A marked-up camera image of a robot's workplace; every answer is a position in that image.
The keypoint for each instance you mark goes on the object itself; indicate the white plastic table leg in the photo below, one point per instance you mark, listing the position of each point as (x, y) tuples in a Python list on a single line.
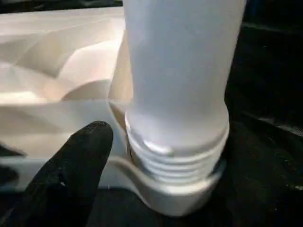
[(182, 71)]

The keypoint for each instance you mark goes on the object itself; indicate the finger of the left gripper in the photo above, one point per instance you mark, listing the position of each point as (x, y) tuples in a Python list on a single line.
[(8, 177), (11, 149)]

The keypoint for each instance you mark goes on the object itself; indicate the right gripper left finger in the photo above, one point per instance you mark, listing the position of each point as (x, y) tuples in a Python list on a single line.
[(59, 184)]

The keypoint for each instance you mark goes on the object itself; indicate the white plastic table top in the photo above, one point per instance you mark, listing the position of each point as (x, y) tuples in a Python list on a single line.
[(59, 78)]

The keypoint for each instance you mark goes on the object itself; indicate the black mat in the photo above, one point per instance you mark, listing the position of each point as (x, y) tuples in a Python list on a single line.
[(272, 59)]

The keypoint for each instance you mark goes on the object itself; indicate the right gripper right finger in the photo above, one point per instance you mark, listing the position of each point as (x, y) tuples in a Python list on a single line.
[(265, 177)]

